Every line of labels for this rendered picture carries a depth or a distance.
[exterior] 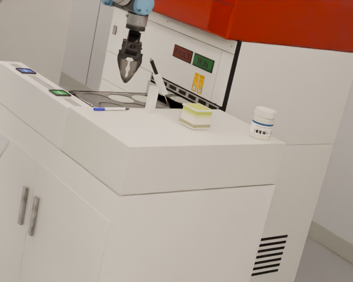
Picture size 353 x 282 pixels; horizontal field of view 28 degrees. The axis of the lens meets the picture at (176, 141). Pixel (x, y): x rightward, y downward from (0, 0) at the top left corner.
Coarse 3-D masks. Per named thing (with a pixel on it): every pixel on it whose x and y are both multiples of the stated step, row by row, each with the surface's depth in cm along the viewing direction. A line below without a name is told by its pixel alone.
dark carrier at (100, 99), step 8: (88, 96) 260; (96, 96) 263; (104, 96) 265; (128, 96) 273; (96, 104) 252; (104, 104) 254; (112, 104) 257; (120, 104) 259; (128, 104) 262; (136, 104) 264; (144, 104) 266; (160, 104) 271
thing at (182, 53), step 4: (176, 48) 274; (180, 48) 273; (176, 52) 275; (180, 52) 273; (184, 52) 271; (188, 52) 269; (176, 56) 275; (180, 56) 273; (184, 56) 271; (188, 56) 269; (188, 60) 269
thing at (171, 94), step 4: (148, 84) 288; (152, 84) 286; (148, 88) 288; (168, 92) 278; (172, 92) 276; (168, 96) 278; (172, 96) 276; (176, 96) 273; (180, 96) 272; (176, 100) 274; (180, 100) 272; (184, 100) 270; (188, 100) 269
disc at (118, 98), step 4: (108, 96) 266; (112, 96) 267; (116, 96) 268; (120, 96) 270; (124, 96) 271; (116, 100) 262; (120, 100) 264; (124, 100) 265; (128, 100) 266; (132, 100) 268
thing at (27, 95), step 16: (0, 64) 256; (16, 64) 259; (0, 80) 256; (16, 80) 245; (32, 80) 241; (48, 80) 245; (0, 96) 256; (16, 96) 245; (32, 96) 236; (48, 96) 227; (64, 96) 229; (16, 112) 246; (32, 112) 236; (48, 112) 227; (64, 112) 219; (48, 128) 228; (64, 128) 219
